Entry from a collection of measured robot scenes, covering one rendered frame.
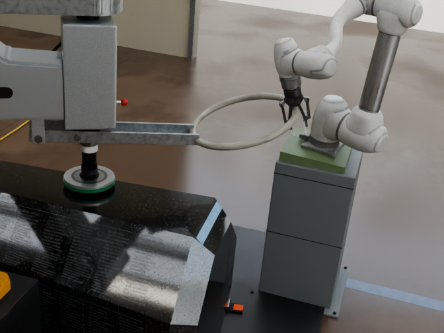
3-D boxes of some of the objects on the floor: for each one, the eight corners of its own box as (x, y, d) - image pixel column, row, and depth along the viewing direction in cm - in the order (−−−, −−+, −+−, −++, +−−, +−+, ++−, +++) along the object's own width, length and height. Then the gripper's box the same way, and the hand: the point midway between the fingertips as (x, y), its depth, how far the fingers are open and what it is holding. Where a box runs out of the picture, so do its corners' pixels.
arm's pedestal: (267, 249, 389) (284, 129, 354) (349, 268, 377) (374, 146, 343) (246, 295, 345) (263, 163, 311) (337, 318, 334) (365, 184, 299)
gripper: (310, 78, 271) (318, 127, 283) (271, 86, 273) (279, 134, 284) (312, 86, 265) (320, 135, 276) (271, 94, 266) (281, 142, 278)
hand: (298, 128), depth 279 cm, fingers closed on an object, 4 cm apart
